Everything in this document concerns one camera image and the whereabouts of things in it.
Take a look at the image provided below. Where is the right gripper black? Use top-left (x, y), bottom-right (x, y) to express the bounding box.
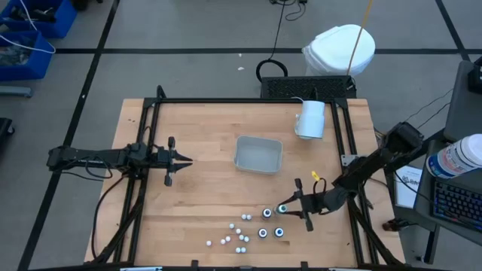
top-left (276, 178), bottom-right (326, 233)

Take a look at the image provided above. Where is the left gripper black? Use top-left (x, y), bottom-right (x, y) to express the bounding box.
top-left (156, 135), bottom-right (194, 188)

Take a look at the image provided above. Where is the grey plastic bin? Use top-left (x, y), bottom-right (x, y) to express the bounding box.
top-left (233, 135), bottom-right (284, 175)

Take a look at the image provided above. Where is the white paper sheet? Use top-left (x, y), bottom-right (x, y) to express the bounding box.
top-left (394, 164), bottom-right (425, 209)

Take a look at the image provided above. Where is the black perforated computer case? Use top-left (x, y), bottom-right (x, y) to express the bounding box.
top-left (260, 75), bottom-right (358, 101)

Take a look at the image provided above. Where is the dark grey desk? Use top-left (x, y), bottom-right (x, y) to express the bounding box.
top-left (413, 139), bottom-right (482, 248)

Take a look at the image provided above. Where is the black backlit keyboard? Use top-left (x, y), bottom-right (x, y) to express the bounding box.
top-left (432, 179), bottom-right (482, 231)

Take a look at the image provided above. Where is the white bagged trash can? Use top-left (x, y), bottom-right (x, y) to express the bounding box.
top-left (301, 23), bottom-right (377, 78)

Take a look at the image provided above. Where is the white wipes canister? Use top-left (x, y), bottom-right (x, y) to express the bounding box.
top-left (426, 133), bottom-right (482, 180)

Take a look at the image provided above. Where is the blue plastic storage bin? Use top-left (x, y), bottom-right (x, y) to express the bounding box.
top-left (0, 0), bottom-right (78, 39)
top-left (0, 30), bottom-right (56, 82)

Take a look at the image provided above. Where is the black floor object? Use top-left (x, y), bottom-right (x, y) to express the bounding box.
top-left (0, 117), bottom-right (16, 150)

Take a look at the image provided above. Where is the grey floor bar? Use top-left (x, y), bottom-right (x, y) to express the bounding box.
top-left (0, 86), bottom-right (34, 99)

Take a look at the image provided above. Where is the light grey desk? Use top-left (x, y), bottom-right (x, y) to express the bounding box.
top-left (443, 59), bottom-right (482, 143)

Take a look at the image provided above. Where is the black desktop device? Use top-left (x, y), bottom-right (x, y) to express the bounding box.
top-left (468, 56), bottom-right (482, 95)

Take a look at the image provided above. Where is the black metal table frame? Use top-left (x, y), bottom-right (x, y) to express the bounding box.
top-left (84, 84), bottom-right (406, 271)

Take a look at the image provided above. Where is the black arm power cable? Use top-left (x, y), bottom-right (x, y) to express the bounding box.
top-left (91, 175), bottom-right (127, 260)

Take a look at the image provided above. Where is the black looped floor cable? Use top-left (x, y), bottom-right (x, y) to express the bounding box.
top-left (255, 0), bottom-right (308, 83)

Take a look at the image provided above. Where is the yellow hanging cable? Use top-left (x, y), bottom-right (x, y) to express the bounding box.
top-left (346, 0), bottom-right (375, 76)

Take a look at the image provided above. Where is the white cable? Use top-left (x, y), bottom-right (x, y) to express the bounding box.
top-left (0, 0), bottom-right (56, 55)

